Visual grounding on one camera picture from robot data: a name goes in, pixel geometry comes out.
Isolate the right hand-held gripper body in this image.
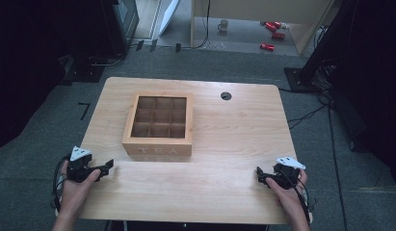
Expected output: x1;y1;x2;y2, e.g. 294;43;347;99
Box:
271;156;306;191

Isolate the black metal stand with base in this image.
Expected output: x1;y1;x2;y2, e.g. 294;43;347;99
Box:
283;0;360;94

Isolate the black flat base plate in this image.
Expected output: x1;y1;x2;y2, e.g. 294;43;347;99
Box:
59;54;106;87

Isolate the person's right hand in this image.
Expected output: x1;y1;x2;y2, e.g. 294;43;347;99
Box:
265;168;313;223

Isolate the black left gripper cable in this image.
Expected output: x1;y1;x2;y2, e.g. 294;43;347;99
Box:
51;153;72;214

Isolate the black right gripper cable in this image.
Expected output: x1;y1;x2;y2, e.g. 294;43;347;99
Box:
277;169;317;224

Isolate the white leaning board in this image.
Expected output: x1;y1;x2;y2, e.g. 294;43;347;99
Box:
158;0;181;37

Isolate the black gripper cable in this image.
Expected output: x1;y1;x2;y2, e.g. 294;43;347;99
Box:
277;169;317;224
51;153;72;214

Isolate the person's left hand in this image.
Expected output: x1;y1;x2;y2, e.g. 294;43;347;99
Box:
58;160;102;220

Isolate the black floor cable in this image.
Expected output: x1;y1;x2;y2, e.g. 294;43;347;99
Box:
277;87;331;131

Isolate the pair of red cans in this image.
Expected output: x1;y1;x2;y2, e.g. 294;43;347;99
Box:
263;20;282;33

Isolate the black hanging cable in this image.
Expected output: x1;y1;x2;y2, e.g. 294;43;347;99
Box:
181;0;211;50

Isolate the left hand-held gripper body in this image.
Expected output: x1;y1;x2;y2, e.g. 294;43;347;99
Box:
66;145;103;184

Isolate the dark monitor cabinet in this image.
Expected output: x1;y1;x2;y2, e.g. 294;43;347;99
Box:
100;0;141;56

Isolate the wooden tea box with compartments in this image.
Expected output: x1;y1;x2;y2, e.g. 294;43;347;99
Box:
121;91;195;158

